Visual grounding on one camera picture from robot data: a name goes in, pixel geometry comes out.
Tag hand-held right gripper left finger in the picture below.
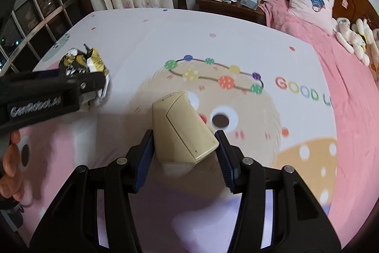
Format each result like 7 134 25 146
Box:
28 129 154 253

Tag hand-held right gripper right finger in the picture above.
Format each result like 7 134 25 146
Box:
215 129 345 253

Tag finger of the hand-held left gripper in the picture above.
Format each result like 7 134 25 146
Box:
60 71 107 94

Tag black yellow wrapper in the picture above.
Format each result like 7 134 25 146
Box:
59 44 111 107

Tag small green boxes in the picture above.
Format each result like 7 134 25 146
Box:
152 91 220 164

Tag person's left hand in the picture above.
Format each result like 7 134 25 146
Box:
0 129 23 204

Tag printed cartoon tablecloth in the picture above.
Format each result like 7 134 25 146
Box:
31 8 338 253

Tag window with metal grille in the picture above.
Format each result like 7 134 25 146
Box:
0 0 95 76

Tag pink bed cover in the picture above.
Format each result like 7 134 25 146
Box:
261 0 379 209

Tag wooden nightstand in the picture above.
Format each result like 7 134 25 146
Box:
195 0 267 25

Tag pale blue tissue box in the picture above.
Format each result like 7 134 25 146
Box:
240 0 261 10

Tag pink white printed pillow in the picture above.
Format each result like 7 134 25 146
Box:
288 0 336 36

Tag white yellow plush toy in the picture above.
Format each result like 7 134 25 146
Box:
352 18 374 65

